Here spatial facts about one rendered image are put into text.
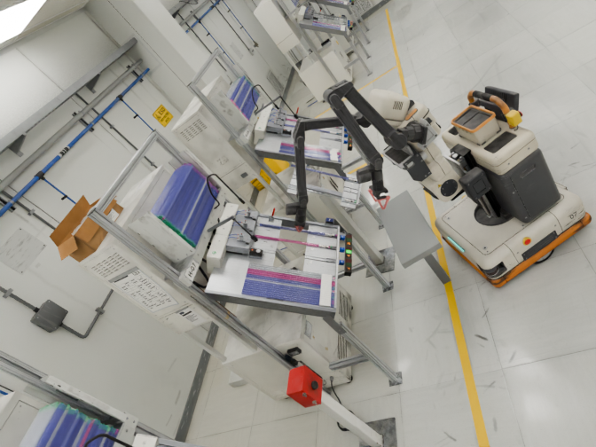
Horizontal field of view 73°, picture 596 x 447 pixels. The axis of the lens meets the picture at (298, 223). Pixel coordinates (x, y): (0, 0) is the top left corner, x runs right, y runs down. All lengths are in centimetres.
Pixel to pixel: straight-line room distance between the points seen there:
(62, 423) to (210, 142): 232
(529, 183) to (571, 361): 91
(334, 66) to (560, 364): 533
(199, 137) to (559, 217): 252
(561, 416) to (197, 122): 289
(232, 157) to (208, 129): 29
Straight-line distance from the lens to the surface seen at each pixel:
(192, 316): 245
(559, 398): 241
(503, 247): 260
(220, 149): 339
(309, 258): 246
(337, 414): 229
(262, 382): 298
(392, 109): 210
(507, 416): 243
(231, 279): 231
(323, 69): 675
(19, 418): 182
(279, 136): 355
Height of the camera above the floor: 218
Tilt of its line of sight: 29 degrees down
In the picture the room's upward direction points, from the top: 43 degrees counter-clockwise
